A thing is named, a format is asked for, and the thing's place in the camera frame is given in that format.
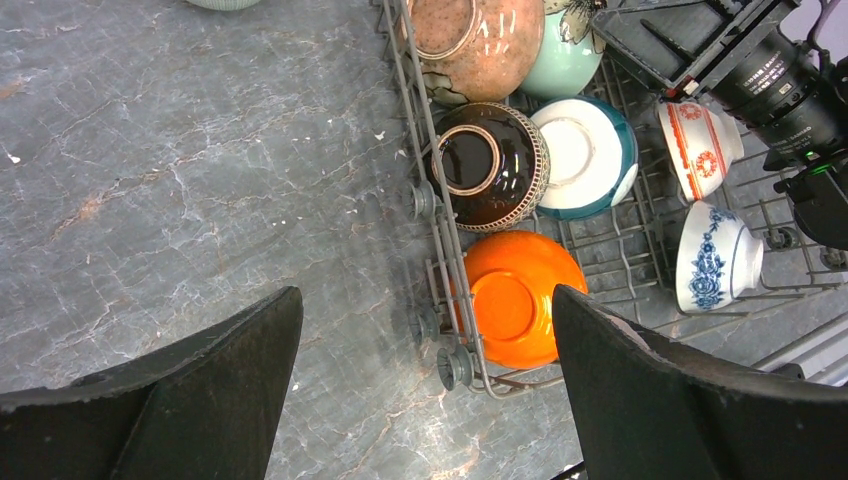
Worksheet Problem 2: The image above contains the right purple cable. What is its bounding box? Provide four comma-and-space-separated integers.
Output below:
804, 0, 843, 71

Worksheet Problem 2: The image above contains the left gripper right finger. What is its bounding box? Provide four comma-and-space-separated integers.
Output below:
552, 285, 847, 479

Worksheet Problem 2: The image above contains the pale green ribbed bowl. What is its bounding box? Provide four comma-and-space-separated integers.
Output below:
187, 0, 261, 12

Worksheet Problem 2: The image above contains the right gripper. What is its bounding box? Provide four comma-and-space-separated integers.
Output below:
590, 1, 801, 100

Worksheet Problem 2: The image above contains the blue floral white bowl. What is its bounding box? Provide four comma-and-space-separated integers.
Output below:
675, 201, 765, 314

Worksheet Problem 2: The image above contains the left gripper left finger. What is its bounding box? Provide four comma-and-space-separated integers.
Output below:
1, 286, 304, 479

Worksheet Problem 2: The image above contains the pink speckled bowl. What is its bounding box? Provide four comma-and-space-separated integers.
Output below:
407, 0, 545, 106

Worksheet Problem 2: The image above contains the dark brown patterned bowl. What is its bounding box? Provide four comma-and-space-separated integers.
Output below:
424, 102, 551, 233

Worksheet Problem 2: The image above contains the red and white bowl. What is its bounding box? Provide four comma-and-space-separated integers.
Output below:
655, 102, 744, 203

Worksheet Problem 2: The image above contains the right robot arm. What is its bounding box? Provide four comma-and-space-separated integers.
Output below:
590, 0, 847, 251

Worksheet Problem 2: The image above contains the mint green flower bowl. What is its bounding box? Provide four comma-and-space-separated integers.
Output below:
519, 0, 606, 101

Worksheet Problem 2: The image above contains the grey wire dish rack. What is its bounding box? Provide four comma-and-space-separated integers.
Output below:
376, 1, 847, 400

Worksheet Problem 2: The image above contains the teal and white bowl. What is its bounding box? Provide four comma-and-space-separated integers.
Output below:
531, 96, 639, 221

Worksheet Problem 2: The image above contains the orange bowl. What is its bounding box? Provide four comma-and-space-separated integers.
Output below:
464, 230, 588, 369

